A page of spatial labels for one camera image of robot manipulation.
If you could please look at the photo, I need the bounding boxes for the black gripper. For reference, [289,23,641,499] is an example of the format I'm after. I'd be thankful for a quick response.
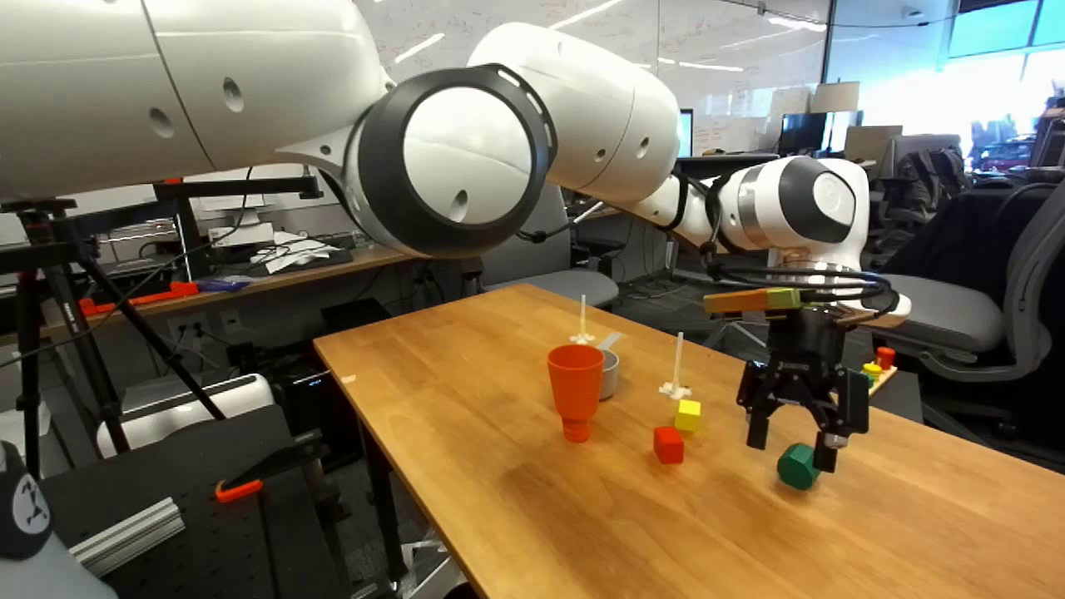
[734,309,876,475]

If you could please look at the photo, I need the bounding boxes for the green block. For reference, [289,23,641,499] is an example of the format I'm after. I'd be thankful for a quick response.
[774,441,821,497]

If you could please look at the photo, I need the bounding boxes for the gray measuring cup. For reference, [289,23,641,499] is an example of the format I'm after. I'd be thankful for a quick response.
[593,329,625,407]

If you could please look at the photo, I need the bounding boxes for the orange plastic cup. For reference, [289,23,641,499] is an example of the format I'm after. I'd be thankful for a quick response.
[542,342,609,446]

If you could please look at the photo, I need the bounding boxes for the colourful stacking toy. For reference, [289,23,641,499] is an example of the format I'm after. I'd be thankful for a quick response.
[859,342,900,400]

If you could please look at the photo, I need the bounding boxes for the yellow block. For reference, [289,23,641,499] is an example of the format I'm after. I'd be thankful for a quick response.
[672,394,706,437]

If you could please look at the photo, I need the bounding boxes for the red block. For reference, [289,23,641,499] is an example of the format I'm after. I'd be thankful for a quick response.
[648,423,687,469]

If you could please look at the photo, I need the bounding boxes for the black mesh office chair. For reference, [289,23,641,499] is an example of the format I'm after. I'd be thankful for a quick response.
[661,213,800,359]

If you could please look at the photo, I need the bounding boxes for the dark background office chair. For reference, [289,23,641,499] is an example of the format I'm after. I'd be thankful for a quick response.
[876,133,971,238]

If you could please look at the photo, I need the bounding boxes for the silver monitor back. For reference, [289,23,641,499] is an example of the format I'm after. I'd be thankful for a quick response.
[843,123,906,165]

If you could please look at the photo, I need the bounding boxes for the dark background monitor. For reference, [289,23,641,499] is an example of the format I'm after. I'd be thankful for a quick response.
[774,108,832,163]

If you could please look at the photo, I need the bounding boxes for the lit computer monitor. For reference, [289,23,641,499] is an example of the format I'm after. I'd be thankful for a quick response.
[672,106,700,158]

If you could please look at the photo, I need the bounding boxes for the beige lamp shade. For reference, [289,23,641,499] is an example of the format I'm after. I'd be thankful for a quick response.
[811,77,864,115]

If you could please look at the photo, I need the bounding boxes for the long wooden desk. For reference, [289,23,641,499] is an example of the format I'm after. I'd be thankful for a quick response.
[42,189,683,338]

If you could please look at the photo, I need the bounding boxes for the white paper pile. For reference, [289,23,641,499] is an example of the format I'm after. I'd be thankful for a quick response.
[209,220,342,280]

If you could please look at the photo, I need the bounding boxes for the white foam roll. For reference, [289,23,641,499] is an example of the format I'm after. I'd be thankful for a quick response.
[88,368,278,462]

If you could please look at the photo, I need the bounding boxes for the black cart platform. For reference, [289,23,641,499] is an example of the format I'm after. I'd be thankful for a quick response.
[42,401,375,599]

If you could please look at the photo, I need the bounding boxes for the red orange bar clamp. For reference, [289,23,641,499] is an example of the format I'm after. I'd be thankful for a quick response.
[73,275,207,326]

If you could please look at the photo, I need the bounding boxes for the gray metal tube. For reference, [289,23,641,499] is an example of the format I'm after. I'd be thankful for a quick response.
[62,491,188,578]

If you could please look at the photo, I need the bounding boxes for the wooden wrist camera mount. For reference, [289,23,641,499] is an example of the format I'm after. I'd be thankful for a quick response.
[700,282,806,321]

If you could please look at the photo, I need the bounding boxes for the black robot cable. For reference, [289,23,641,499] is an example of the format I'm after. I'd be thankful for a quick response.
[709,163,906,335]

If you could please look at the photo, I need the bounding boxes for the black clamp orange handle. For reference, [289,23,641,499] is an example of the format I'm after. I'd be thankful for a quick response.
[212,430,349,599]

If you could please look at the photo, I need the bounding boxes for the thin black camera cable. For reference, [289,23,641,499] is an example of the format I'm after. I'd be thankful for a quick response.
[209,163,269,249]

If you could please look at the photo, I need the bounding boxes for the black camera tripod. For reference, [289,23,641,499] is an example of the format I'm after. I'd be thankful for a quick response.
[0,193,234,483]

